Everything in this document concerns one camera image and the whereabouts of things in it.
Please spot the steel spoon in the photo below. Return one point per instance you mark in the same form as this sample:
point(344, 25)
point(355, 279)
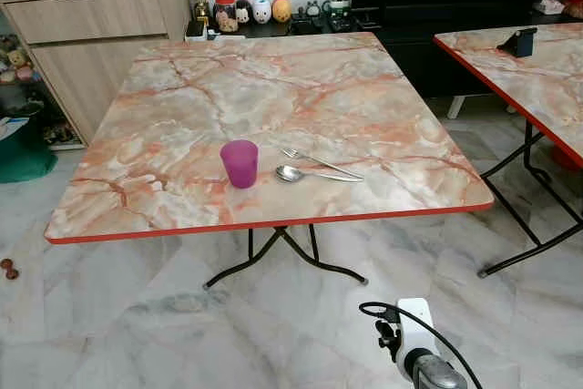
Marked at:
point(290, 173)

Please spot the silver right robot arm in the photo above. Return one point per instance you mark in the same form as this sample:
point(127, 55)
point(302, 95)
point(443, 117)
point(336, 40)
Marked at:
point(439, 375)

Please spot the steel fork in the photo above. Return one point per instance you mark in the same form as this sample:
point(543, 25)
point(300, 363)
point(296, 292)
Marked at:
point(319, 162)

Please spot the purple plastic cup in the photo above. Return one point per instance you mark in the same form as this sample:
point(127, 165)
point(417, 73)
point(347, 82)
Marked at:
point(240, 166)

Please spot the marble-print folding table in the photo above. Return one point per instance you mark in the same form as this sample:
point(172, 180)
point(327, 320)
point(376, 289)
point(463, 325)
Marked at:
point(547, 79)
point(273, 97)

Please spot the black phone stand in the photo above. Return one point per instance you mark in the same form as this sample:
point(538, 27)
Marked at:
point(521, 43)

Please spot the green mug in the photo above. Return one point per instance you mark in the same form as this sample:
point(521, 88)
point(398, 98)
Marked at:
point(339, 12)

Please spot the orange egg figurine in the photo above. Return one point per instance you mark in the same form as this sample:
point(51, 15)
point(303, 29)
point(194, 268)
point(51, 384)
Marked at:
point(282, 10)

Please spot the white egg figurine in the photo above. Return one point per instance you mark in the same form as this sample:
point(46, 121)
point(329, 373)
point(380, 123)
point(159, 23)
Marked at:
point(262, 11)

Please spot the black egg figurine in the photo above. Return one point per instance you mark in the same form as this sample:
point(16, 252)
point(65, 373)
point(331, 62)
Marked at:
point(244, 12)

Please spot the red-lidded glass jar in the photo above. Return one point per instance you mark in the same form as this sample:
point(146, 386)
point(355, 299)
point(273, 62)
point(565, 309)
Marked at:
point(225, 14)

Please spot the white tissue pack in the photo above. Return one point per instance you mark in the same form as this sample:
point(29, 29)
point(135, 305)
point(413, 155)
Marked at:
point(551, 6)

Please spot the small brown floor object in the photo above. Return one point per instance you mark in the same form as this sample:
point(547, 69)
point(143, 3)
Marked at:
point(9, 269)

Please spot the green floor cushion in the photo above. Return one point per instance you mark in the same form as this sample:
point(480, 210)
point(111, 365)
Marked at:
point(23, 161)

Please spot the light wooden cabinet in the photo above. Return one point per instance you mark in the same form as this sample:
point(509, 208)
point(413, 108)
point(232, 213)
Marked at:
point(91, 34)

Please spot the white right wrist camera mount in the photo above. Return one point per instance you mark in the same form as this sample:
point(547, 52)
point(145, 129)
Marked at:
point(414, 321)

